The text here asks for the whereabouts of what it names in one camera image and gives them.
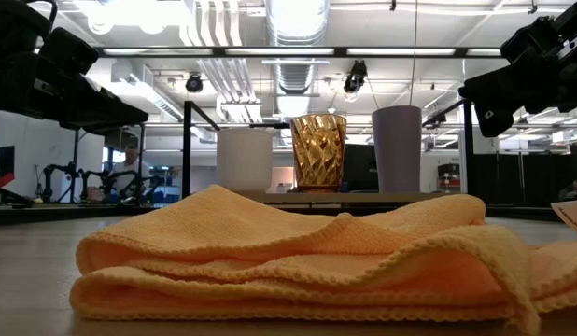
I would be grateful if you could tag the silver ventilation duct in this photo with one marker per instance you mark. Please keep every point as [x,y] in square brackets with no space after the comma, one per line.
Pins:
[295,23]

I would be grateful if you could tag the black wall screen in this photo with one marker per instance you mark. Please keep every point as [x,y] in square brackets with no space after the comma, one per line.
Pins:
[1,163]

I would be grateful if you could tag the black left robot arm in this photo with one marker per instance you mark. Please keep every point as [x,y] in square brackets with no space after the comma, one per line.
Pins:
[13,56]

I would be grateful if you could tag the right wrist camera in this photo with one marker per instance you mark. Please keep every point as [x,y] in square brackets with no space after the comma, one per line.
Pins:
[526,39]

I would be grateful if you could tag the red flat item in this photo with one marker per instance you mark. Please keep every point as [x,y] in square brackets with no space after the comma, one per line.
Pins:
[4,181]

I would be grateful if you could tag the white mug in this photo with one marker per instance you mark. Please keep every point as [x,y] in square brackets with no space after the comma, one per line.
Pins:
[244,158]

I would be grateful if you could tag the black computer monitor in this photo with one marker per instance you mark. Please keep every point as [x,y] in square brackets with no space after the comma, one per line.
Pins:
[361,168]

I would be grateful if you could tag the orange folded microfibre cloth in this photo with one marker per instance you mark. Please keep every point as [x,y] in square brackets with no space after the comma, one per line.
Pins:
[270,261]

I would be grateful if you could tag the person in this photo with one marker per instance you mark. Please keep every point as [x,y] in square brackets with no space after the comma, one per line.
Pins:
[131,156]

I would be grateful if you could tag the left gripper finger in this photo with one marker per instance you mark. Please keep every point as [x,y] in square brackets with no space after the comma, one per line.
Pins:
[116,114]

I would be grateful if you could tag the black room partition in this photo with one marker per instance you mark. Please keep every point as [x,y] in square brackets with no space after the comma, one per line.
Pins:
[540,172]

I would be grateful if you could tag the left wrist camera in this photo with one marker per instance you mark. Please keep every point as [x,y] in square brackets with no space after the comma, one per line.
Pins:
[66,51]

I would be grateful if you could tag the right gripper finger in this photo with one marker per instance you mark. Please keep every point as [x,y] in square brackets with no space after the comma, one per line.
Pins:
[494,88]

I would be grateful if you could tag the amber faceted glass cup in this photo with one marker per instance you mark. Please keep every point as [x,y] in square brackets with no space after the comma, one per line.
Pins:
[319,149]

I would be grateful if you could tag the black hanging ceiling fixture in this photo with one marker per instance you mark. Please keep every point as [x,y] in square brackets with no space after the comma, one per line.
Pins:
[194,83]
[355,77]

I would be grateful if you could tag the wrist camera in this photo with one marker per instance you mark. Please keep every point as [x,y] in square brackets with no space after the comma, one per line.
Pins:
[66,51]
[526,39]

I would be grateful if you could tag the black background rig frame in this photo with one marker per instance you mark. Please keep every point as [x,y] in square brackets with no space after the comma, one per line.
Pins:
[75,158]

